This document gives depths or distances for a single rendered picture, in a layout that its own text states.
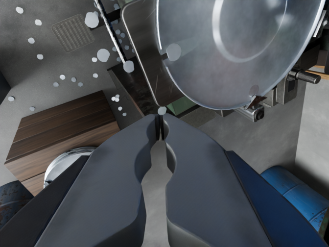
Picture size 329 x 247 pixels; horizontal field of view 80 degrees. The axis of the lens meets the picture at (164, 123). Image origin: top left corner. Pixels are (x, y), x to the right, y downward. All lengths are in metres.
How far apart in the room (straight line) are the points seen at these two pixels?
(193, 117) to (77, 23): 0.56
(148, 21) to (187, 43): 0.06
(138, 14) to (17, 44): 0.84
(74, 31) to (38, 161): 0.49
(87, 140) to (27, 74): 0.44
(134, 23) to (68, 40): 0.63
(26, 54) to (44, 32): 0.12
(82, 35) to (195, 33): 0.63
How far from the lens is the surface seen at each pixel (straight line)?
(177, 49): 0.28
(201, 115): 0.53
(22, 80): 1.09
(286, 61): 0.43
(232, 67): 0.34
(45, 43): 1.04
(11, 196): 1.30
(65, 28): 0.87
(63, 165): 0.82
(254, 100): 0.40
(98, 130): 0.79
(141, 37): 0.26
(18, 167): 0.88
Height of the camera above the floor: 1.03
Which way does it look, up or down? 52 degrees down
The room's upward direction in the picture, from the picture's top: 140 degrees clockwise
